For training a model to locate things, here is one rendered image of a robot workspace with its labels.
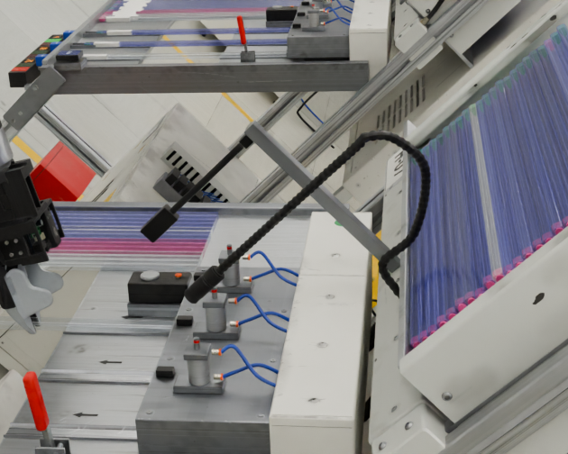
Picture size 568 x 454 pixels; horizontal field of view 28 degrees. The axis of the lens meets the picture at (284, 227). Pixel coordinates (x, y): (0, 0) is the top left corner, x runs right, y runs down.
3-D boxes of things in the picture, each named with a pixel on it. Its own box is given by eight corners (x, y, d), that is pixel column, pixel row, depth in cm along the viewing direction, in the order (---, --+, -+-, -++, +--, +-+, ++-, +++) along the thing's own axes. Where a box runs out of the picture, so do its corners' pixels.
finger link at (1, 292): (11, 313, 133) (-14, 244, 130) (-1, 314, 133) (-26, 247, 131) (24, 295, 137) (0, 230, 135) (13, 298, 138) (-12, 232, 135)
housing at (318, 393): (273, 537, 111) (268, 415, 105) (314, 304, 156) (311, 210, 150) (355, 540, 110) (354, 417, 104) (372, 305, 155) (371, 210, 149)
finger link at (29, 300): (61, 337, 135) (37, 267, 132) (16, 345, 136) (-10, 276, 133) (69, 325, 138) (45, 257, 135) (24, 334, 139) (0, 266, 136)
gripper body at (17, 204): (50, 267, 131) (13, 173, 127) (-18, 281, 133) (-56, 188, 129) (68, 240, 138) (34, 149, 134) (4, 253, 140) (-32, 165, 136)
